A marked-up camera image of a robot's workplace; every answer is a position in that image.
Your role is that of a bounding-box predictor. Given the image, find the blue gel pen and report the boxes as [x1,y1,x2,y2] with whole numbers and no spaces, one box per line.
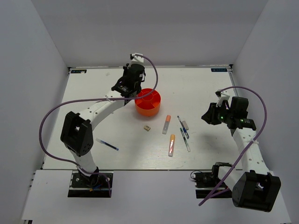
[177,116,189,139]

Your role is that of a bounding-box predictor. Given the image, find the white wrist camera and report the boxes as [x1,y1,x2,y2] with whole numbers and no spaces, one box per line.
[130,53,144,64]
[215,90,230,107]

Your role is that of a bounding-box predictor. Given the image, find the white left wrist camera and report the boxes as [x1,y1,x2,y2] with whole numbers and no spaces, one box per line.
[130,53,144,64]

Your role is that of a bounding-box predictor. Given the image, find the green gel pen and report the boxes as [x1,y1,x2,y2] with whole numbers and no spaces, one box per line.
[180,128,191,152]

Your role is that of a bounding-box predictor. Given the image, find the tan barcode eraser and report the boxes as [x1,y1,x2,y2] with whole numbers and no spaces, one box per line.
[144,125,150,131]

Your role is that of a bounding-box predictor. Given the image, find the left corner label sticker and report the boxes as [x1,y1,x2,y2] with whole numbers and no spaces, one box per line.
[71,70,87,74]

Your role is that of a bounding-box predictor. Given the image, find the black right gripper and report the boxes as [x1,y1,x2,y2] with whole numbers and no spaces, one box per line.
[201,101,234,125]

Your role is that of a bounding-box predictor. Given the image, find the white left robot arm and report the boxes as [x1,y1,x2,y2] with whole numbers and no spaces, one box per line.
[60,63,145,186]

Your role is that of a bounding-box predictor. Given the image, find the right corner label sticker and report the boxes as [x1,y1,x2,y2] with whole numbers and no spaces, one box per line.
[211,68,228,72]

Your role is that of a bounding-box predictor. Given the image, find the dark blue refill pen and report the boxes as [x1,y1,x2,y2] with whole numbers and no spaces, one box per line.
[96,138,119,151]

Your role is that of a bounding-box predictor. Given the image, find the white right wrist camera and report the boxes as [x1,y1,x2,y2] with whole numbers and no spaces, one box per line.
[215,90,230,107]

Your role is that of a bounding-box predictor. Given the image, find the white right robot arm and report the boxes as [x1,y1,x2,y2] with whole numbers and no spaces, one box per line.
[201,93,281,212]

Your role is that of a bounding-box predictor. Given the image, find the corner label sticker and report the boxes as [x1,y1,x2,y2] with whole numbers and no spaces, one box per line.
[71,70,87,74]
[211,68,228,72]

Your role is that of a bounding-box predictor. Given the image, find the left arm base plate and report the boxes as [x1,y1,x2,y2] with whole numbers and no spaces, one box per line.
[68,171,113,198]

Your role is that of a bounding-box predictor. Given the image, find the white eraser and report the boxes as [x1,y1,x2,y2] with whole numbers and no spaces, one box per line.
[182,120,189,130]

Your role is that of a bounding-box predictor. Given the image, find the orange round organizer container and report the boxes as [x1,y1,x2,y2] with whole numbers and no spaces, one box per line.
[135,90,161,117]

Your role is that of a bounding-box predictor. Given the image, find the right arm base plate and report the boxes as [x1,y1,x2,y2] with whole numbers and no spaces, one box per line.
[190,162,232,199]

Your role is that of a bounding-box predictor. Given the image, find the orange cap highlighter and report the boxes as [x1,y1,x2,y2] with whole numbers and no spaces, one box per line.
[162,115,171,134]

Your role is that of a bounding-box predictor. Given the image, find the yellow cap highlighter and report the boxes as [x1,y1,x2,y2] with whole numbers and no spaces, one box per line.
[168,134,175,157]

